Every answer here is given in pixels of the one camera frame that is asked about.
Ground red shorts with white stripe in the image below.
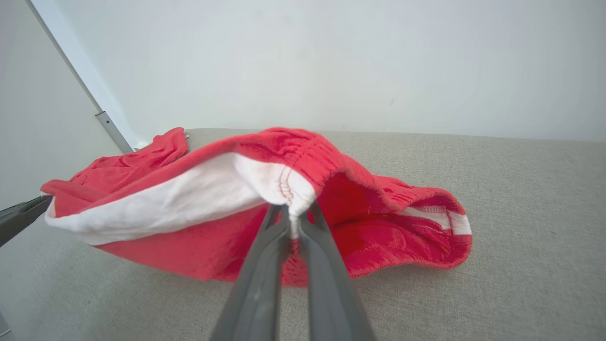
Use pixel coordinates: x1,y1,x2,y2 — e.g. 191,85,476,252
40,126,473,287

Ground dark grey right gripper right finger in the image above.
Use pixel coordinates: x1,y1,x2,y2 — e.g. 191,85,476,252
298,204,377,341

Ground grey metal post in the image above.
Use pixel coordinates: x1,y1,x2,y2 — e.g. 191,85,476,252
26,0,134,153

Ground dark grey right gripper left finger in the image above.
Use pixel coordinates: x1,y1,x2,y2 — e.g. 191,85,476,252
210,205,290,341

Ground grey fabric sofa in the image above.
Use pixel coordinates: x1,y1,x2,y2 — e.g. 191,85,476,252
0,128,606,341

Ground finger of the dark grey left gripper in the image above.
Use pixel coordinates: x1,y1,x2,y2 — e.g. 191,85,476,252
0,195,53,248

